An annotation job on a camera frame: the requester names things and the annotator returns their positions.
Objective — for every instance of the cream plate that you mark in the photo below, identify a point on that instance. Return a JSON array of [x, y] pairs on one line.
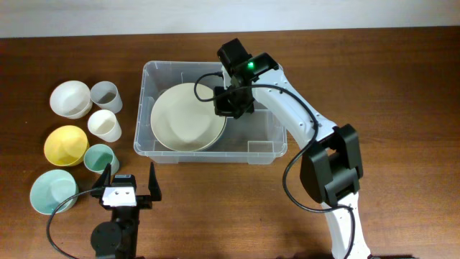
[[214, 128], [181, 122]]

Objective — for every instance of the yellow small bowl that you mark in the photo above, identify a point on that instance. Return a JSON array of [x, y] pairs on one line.
[[66, 146]]

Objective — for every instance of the grey plastic cup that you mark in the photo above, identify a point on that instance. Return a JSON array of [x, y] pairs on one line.
[[105, 94]]

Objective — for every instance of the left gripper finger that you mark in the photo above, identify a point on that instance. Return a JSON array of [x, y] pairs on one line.
[[105, 178], [153, 184]]

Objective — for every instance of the clear plastic storage bin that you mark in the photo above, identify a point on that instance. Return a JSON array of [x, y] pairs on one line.
[[256, 139]]

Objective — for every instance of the mint green small bowl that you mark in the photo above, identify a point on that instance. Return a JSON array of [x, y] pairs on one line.
[[50, 189]]

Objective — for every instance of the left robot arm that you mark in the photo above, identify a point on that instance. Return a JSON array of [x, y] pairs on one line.
[[117, 238]]

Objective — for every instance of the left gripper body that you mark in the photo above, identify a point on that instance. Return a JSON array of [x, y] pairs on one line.
[[142, 202]]

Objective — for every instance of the mint green plastic cup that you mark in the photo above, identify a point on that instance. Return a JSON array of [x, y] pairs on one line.
[[98, 156]]

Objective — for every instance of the white small bowl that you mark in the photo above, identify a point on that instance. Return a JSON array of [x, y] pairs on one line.
[[71, 100]]

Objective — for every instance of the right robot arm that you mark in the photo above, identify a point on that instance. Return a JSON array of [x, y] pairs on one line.
[[330, 156]]

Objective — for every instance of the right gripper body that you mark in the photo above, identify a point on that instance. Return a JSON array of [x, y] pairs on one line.
[[229, 102]]

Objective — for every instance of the cream plastic cup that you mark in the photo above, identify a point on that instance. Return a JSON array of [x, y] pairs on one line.
[[105, 125]]

